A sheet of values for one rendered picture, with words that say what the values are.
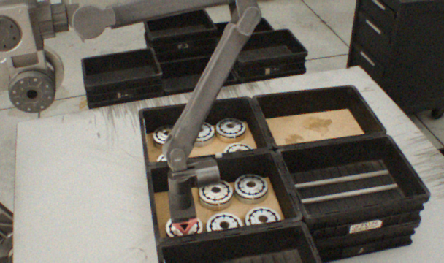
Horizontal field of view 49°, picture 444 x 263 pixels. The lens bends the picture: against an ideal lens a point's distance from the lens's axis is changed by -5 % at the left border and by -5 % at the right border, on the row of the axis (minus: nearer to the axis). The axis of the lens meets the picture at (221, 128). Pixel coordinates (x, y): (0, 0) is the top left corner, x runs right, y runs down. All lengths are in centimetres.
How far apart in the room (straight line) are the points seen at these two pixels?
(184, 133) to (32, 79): 53
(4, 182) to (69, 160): 113
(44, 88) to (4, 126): 195
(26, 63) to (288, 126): 92
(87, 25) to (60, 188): 83
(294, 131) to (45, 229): 92
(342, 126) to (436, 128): 164
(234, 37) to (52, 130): 110
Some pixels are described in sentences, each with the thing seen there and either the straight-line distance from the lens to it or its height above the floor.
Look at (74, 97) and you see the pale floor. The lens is 361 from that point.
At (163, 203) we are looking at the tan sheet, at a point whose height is 83.
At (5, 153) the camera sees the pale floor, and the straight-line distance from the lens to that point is 326.
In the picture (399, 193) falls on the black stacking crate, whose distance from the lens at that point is 168.
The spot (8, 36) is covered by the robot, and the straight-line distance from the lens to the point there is 122.
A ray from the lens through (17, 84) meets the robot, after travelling 156.
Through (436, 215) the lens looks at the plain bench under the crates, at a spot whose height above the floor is 70.
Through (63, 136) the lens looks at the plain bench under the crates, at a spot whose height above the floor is 70.
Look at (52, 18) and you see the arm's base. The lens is 121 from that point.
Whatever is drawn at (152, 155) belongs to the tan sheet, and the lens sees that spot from 173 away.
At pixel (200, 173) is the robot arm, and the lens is 128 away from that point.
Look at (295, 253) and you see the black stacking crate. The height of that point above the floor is 83.
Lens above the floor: 196
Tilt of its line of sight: 38 degrees down
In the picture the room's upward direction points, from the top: straight up
